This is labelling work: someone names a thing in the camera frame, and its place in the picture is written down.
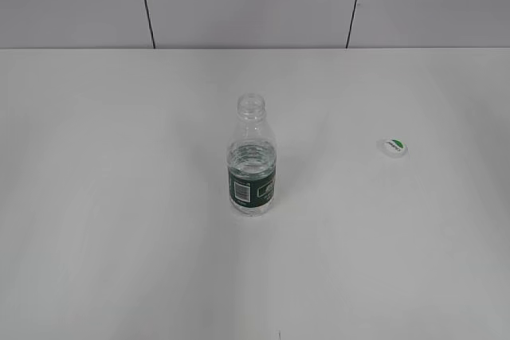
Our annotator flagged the clear plastic water bottle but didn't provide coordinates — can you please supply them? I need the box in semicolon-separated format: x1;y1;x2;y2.
226;93;277;217

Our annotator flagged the white green bottle cap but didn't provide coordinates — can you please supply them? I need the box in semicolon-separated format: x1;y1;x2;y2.
376;139;408;158

